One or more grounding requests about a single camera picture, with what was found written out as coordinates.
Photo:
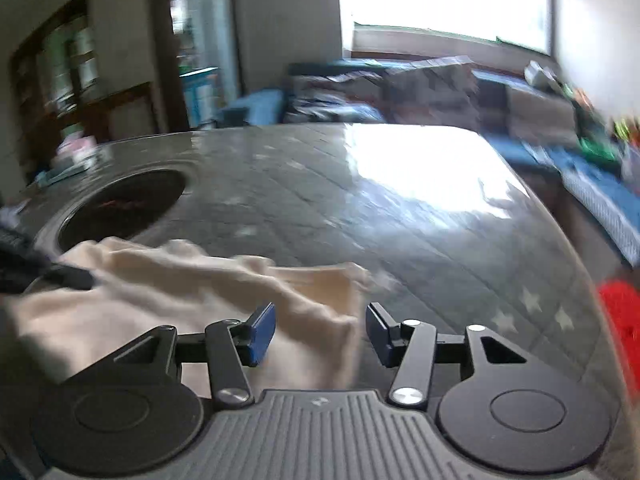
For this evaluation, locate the green bowl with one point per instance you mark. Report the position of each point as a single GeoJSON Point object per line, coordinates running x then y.
{"type": "Point", "coordinates": [597, 147]}

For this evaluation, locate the red plastic stool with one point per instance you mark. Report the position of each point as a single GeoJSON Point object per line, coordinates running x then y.
{"type": "Point", "coordinates": [622, 315]}

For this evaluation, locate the dark wooden door frame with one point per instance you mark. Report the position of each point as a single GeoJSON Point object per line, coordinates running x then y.
{"type": "Point", "coordinates": [162, 60]}

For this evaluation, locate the white cardboard box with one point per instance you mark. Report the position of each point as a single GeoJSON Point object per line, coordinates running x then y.
{"type": "Point", "coordinates": [65, 167]}

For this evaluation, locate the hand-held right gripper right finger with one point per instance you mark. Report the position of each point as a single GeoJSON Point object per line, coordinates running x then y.
{"type": "Point", "coordinates": [380, 334]}

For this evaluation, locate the large butterfly print cushion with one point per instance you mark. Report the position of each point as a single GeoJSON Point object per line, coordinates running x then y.
{"type": "Point", "coordinates": [430, 90]}

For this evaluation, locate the blue sofa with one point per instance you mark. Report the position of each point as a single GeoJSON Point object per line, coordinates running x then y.
{"type": "Point", "coordinates": [260, 105]}

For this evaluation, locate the wooden display cabinet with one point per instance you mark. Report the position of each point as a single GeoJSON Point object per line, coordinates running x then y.
{"type": "Point", "coordinates": [55, 55]}

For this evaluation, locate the grey cushion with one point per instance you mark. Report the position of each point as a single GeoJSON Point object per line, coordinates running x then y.
{"type": "Point", "coordinates": [540, 110]}

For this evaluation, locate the blue cabinet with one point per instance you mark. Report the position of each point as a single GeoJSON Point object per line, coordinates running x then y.
{"type": "Point", "coordinates": [200, 95]}

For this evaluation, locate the cream long-sleeved top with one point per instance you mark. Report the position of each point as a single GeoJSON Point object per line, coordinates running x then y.
{"type": "Point", "coordinates": [175, 285]}

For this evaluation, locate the round black induction cooktop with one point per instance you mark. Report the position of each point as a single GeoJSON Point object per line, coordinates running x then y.
{"type": "Point", "coordinates": [125, 205]}

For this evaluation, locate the panda plush toy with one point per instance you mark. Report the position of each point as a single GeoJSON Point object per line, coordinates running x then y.
{"type": "Point", "coordinates": [540, 72]}

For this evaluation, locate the green and yellow plush toys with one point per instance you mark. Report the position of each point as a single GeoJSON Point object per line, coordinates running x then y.
{"type": "Point", "coordinates": [627, 130]}

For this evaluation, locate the pink tissue packet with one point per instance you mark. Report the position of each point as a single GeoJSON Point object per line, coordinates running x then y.
{"type": "Point", "coordinates": [82, 145]}

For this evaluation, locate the dark wooden cabinet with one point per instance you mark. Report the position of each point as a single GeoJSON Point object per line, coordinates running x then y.
{"type": "Point", "coordinates": [130, 110]}

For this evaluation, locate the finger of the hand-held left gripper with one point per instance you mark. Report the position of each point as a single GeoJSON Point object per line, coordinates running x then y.
{"type": "Point", "coordinates": [70, 278]}

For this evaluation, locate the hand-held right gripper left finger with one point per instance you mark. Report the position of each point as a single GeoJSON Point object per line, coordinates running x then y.
{"type": "Point", "coordinates": [262, 334]}

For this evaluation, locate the window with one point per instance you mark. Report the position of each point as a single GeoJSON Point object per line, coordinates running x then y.
{"type": "Point", "coordinates": [440, 0]}

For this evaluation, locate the flat butterfly print cushion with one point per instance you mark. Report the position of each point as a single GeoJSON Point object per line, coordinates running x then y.
{"type": "Point", "coordinates": [335, 87]}

